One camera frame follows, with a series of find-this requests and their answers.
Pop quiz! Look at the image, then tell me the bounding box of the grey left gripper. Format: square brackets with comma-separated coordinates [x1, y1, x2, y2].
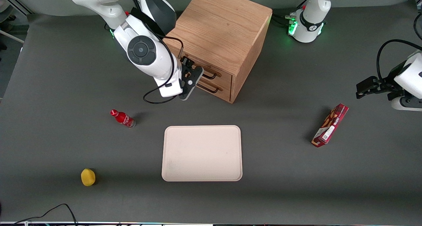
[356, 76, 422, 112]

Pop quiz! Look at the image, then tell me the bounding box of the wooden drawer with black handle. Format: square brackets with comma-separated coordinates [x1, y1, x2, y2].
[195, 78, 232, 103]
[171, 45, 232, 90]

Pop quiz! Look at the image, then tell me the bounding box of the small red soda bottle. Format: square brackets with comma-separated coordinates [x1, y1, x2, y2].
[110, 109, 136, 129]

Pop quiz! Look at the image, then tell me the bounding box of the black curved background cable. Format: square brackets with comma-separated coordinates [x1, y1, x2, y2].
[413, 11, 422, 41]

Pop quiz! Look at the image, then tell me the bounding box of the black arched arm cable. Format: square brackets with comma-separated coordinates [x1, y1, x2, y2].
[377, 39, 422, 82]

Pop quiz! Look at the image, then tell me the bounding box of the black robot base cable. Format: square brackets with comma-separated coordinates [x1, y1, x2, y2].
[270, 14, 293, 26]

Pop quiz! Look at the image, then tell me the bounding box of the yellow lemon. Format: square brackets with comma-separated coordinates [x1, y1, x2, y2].
[81, 168, 96, 187]

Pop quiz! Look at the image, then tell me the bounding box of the short black wrist cable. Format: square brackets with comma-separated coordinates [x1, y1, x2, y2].
[163, 37, 184, 57]

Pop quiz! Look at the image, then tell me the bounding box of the long black looping arm cable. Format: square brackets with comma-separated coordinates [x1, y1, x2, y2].
[124, 0, 176, 104]

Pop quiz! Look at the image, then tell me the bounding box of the red snack box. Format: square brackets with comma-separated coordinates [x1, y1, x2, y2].
[311, 103, 349, 148]

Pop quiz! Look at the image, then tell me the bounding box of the wooden drawer cabinet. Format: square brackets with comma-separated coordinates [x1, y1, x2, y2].
[162, 0, 273, 104]

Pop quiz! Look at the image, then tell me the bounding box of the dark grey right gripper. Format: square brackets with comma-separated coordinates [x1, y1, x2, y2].
[179, 56, 204, 100]

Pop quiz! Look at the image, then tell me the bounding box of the cream rectangular tray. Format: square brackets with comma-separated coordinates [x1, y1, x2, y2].
[161, 125, 243, 182]

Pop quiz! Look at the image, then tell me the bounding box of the black cable on table edge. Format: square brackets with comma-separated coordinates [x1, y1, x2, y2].
[13, 203, 78, 225]

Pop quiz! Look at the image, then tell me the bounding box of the dark metal frame rail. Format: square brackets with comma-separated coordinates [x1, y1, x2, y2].
[0, 0, 32, 15]

